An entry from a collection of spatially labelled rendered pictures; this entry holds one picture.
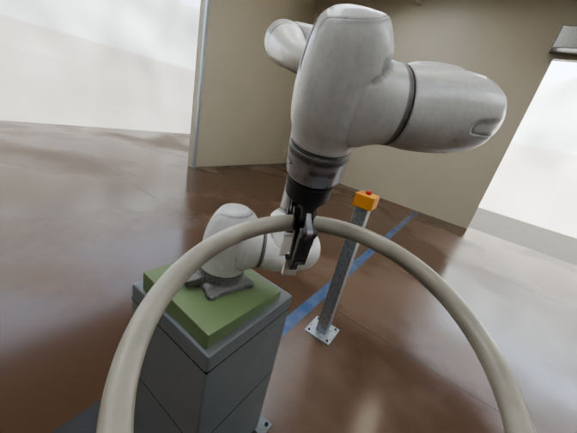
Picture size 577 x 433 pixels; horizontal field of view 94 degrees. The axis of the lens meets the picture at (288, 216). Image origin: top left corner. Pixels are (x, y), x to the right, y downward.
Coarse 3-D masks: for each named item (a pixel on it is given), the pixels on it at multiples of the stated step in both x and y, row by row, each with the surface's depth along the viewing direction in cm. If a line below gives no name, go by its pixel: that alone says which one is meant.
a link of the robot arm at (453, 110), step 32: (288, 32) 63; (288, 64) 60; (416, 64) 33; (448, 64) 35; (416, 96) 31; (448, 96) 31; (480, 96) 32; (416, 128) 33; (448, 128) 33; (480, 128) 34
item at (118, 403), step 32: (256, 224) 45; (288, 224) 47; (320, 224) 48; (352, 224) 49; (192, 256) 39; (160, 288) 34; (448, 288) 42; (480, 320) 39; (128, 352) 29; (480, 352) 37; (128, 384) 27; (512, 384) 33; (128, 416) 25; (512, 416) 31
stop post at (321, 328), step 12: (360, 192) 160; (360, 204) 159; (372, 204) 155; (360, 216) 162; (348, 240) 170; (348, 252) 171; (348, 264) 173; (336, 276) 180; (336, 288) 181; (336, 300) 183; (324, 312) 191; (312, 324) 202; (324, 324) 193; (324, 336) 194
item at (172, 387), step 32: (160, 320) 83; (256, 320) 87; (160, 352) 87; (192, 352) 75; (224, 352) 76; (256, 352) 95; (160, 384) 92; (192, 384) 78; (224, 384) 84; (256, 384) 107; (160, 416) 97; (192, 416) 82; (224, 416) 94; (256, 416) 123
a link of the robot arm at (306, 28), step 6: (270, 24) 75; (276, 24) 69; (294, 24) 69; (300, 24) 72; (306, 24) 74; (270, 30) 70; (306, 30) 72; (306, 36) 72; (264, 42) 74; (294, 72) 81
